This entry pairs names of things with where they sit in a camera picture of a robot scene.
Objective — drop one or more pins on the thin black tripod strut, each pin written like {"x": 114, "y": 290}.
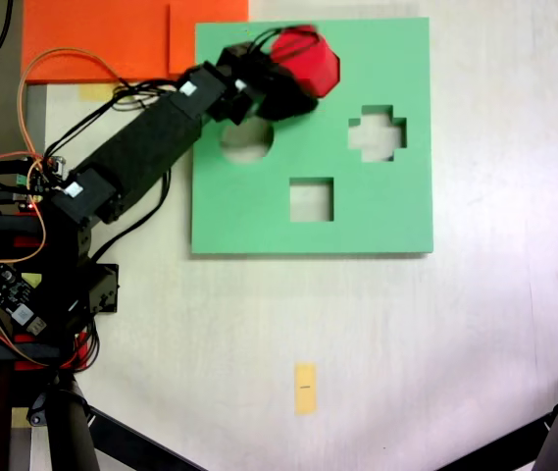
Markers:
{"x": 136, "y": 444}
{"x": 504, "y": 444}

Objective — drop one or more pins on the black driver circuit board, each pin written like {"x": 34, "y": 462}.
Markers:
{"x": 9, "y": 289}

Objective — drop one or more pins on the red and black table clamp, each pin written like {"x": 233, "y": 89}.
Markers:
{"x": 23, "y": 350}
{"x": 9, "y": 225}

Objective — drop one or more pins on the green shape sorting board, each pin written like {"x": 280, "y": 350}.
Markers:
{"x": 259, "y": 221}

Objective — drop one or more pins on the yellow masking tape strip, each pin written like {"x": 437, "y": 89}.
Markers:
{"x": 97, "y": 91}
{"x": 305, "y": 387}
{"x": 19, "y": 417}

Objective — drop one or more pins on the red octagonal pillar block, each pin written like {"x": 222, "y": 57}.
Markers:
{"x": 315, "y": 68}

